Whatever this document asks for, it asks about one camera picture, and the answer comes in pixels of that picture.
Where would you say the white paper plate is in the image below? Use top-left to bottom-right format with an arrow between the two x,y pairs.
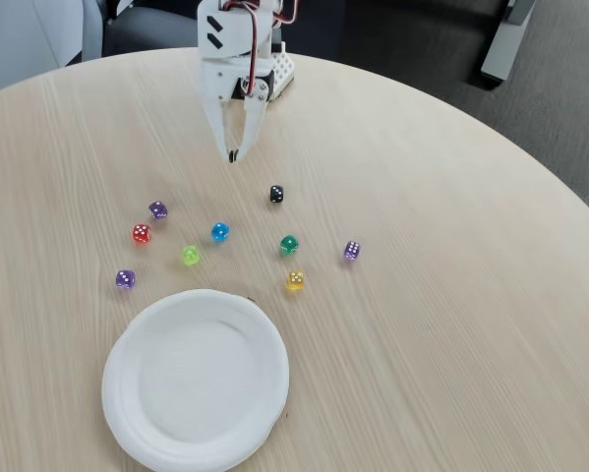
100,288 -> 291,472

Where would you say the dark office chair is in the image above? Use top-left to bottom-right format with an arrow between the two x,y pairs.
101,0 -> 201,58

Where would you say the light grey cabinet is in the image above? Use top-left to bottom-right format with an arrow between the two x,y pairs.
0,0 -> 103,99

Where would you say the grey desk leg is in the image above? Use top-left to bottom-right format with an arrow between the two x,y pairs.
480,0 -> 536,84

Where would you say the red black servo cable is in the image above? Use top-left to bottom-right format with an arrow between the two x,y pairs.
217,0 -> 303,94

